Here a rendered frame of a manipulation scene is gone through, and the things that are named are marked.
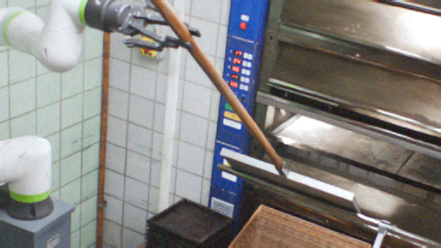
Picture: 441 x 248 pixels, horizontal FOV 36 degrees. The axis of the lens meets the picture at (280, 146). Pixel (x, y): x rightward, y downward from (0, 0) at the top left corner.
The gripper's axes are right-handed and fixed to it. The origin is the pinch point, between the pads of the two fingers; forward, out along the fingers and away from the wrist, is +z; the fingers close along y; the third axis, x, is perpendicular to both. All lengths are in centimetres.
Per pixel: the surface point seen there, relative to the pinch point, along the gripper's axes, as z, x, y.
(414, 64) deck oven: 29, -110, -60
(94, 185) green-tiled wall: -119, -177, 25
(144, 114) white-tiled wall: -95, -150, -14
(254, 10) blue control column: -41, -105, -61
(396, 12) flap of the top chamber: 17, -101, -74
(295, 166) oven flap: -13, -152, -15
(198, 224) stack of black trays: -44, -151, 26
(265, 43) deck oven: -36, -116, -53
